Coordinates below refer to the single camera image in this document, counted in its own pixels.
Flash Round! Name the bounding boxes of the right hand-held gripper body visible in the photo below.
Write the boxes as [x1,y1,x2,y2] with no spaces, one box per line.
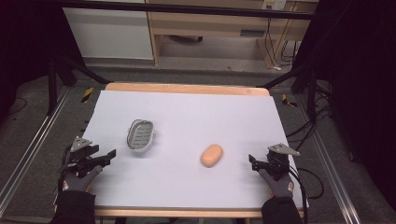
[264,142,302,182]

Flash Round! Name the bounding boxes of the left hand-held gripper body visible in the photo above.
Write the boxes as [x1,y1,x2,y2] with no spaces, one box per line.
[64,135,101,179]

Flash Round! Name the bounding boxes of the grey soap dish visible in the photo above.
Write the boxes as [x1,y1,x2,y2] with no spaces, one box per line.
[126,119,156,153]

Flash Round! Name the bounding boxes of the person's right hand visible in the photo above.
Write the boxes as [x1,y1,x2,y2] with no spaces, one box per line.
[258,168,295,199]

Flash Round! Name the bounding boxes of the person's left hand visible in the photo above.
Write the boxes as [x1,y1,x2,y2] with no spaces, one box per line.
[61,164,104,193]

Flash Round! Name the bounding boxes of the yellow black floor tape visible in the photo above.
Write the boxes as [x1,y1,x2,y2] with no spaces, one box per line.
[80,86,94,104]
[281,93,299,109]

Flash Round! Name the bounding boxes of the white table mat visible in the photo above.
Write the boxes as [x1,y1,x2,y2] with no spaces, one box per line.
[81,90,310,210]

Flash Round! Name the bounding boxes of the wooden table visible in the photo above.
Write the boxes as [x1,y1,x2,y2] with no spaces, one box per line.
[92,81,305,219]

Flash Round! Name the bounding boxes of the dark curtain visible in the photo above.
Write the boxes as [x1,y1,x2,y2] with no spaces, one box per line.
[293,0,396,213]
[0,0,82,124]

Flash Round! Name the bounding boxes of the white cabinet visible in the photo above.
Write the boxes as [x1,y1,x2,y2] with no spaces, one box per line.
[62,7,155,61]

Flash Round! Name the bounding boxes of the wooden desk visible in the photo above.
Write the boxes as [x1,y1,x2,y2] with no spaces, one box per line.
[145,0,314,69]

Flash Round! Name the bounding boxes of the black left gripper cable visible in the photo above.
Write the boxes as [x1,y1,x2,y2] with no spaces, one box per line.
[57,145,73,190]

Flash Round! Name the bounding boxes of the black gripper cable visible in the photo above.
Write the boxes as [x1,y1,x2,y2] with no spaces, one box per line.
[288,164,325,224]
[57,145,73,190]

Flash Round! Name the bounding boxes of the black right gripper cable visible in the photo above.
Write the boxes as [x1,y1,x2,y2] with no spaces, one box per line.
[288,164,325,224]

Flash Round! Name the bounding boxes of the black floor cables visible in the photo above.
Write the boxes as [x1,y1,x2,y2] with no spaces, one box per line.
[285,88,334,152]

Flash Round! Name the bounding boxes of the metal floor rail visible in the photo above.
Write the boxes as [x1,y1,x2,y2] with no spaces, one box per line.
[296,94,358,224]
[0,87,73,216]

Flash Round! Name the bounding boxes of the black frame strut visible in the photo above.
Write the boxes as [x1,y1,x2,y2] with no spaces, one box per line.
[46,54,111,117]
[255,65,318,122]

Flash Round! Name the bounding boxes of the black cables behind desk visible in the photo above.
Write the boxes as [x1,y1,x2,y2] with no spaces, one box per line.
[264,17,302,71]

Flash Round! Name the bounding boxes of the white wall socket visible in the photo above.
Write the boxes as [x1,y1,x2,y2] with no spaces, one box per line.
[262,0,288,10]

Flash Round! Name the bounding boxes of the black frame crossbar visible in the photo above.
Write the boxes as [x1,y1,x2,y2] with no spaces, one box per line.
[60,0,316,21]

